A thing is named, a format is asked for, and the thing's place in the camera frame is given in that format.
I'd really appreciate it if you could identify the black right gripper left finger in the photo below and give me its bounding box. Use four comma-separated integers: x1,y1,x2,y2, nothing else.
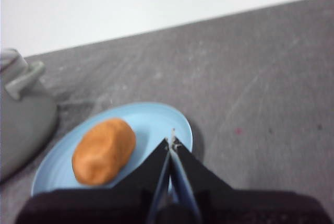
15,137,170,224

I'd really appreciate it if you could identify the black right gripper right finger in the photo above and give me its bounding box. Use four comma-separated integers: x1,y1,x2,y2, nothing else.
158,136,331,224

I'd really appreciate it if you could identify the brown potato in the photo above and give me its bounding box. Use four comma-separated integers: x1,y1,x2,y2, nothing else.
71,118,136,185

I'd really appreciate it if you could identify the blue round plate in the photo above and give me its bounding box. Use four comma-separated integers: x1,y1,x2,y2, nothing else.
31,101,194,198

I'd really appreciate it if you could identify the pale green electric steamer pot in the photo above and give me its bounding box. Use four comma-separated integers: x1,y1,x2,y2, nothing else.
0,48,57,183

